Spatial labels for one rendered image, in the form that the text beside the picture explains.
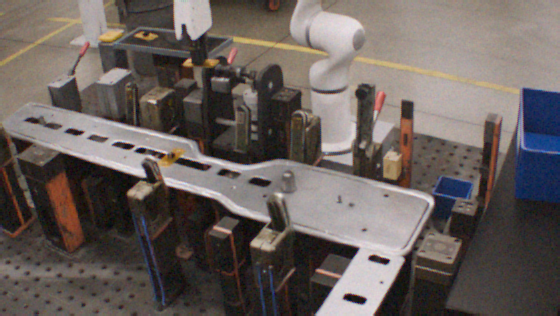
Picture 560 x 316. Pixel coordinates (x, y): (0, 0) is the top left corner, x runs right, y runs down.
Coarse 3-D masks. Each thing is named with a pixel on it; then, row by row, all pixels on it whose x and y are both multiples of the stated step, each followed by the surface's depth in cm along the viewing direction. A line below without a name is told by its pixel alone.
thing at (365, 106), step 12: (360, 84) 142; (372, 84) 141; (360, 96) 140; (372, 96) 142; (360, 108) 144; (372, 108) 143; (360, 120) 146; (372, 120) 145; (360, 132) 147; (372, 132) 147
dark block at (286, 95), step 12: (276, 96) 160; (288, 96) 160; (300, 96) 163; (276, 108) 161; (288, 108) 159; (300, 108) 165; (276, 120) 163; (288, 120) 161; (276, 132) 165; (288, 132) 163; (288, 144) 165; (288, 156) 168
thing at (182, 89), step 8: (184, 80) 178; (192, 80) 177; (176, 88) 176; (184, 88) 174; (192, 88) 176; (176, 96) 177; (184, 96) 176; (184, 112) 180; (184, 120) 181; (184, 128) 183; (184, 136) 185
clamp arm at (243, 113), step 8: (240, 112) 161; (248, 112) 160; (240, 120) 161; (248, 120) 161; (240, 128) 163; (248, 128) 162; (240, 136) 163; (248, 136) 163; (240, 144) 164; (248, 144) 164
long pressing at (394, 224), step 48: (48, 144) 174; (96, 144) 171; (144, 144) 169; (192, 144) 166; (192, 192) 150; (240, 192) 147; (336, 192) 145; (384, 192) 143; (336, 240) 132; (384, 240) 129
